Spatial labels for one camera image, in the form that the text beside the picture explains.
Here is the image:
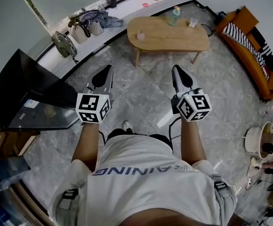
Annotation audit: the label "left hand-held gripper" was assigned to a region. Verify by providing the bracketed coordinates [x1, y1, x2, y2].
[75, 65, 115, 125]

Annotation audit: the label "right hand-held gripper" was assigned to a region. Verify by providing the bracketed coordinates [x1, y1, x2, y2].
[171, 65, 212, 122]

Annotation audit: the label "person's left forearm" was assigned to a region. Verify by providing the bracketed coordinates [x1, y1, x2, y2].
[71, 121, 102, 174]

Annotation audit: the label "person's right forearm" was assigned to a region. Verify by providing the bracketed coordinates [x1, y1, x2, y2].
[180, 118, 207, 166]

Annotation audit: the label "wooden coffee table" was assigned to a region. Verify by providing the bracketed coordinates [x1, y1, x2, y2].
[126, 16, 210, 67]

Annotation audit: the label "person's left white shoe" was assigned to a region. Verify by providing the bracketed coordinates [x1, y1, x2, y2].
[123, 120, 133, 133]

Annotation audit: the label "white tote bag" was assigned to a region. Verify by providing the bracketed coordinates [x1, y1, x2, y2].
[69, 20, 91, 44]

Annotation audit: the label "olive green bag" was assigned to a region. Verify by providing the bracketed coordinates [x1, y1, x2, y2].
[51, 31, 78, 59]

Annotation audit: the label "person's black shorts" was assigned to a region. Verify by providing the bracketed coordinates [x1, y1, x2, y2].
[105, 128, 174, 151]

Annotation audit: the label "small white striped packet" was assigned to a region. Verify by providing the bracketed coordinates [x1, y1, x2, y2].
[188, 17, 199, 29]

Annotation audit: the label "blue denim cloth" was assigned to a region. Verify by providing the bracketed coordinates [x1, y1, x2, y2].
[102, 16, 124, 29]

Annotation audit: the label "green plastic bottle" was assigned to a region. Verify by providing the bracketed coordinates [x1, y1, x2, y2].
[168, 6, 182, 27]

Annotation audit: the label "checkered cloth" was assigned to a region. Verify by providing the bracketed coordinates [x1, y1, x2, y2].
[79, 9, 109, 28]

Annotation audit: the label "black and white striped blanket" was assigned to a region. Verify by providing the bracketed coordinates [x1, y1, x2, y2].
[222, 22, 270, 80]

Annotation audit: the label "orange sofa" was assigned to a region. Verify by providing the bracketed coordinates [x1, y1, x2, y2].
[215, 5, 273, 101]

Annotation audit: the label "teal item on black box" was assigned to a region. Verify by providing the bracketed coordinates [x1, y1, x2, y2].
[214, 11, 227, 24]

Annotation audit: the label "black television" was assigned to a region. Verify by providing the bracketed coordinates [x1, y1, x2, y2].
[0, 48, 81, 133]

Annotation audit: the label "orange cushion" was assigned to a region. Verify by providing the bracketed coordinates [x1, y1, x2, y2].
[235, 5, 259, 35]

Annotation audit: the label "black blanket with white stripes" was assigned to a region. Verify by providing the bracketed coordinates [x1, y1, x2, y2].
[247, 27, 273, 73]

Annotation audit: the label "white round fan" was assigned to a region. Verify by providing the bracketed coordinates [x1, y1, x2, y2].
[244, 121, 273, 160]

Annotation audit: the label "person's white t-shirt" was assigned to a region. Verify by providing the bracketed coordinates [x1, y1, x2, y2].
[48, 134, 238, 226]

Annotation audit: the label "wooden cabinet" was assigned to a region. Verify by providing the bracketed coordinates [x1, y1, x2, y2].
[0, 109, 41, 161]

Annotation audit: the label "white power strip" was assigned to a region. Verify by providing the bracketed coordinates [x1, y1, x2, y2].
[245, 177, 254, 191]

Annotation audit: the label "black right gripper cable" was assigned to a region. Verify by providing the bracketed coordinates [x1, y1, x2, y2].
[168, 116, 182, 148]

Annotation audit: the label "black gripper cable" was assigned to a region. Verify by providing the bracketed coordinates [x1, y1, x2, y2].
[168, 116, 182, 148]
[98, 130, 108, 146]

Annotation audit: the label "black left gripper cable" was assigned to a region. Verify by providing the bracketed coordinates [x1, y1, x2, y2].
[98, 130, 108, 146]

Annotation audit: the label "black wire basket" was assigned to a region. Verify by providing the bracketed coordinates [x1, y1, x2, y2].
[201, 24, 216, 37]

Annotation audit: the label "grey harness strap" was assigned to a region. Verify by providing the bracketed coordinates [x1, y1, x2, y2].
[212, 174, 237, 211]
[58, 187, 80, 218]

